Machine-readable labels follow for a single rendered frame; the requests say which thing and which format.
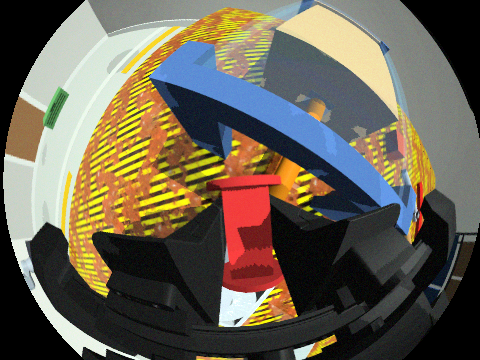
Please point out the red flat bar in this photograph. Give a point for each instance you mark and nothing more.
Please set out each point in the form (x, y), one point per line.
(419, 202)

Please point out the mallet with dark grey head and wooden handle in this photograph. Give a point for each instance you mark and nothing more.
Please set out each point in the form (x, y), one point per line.
(408, 237)

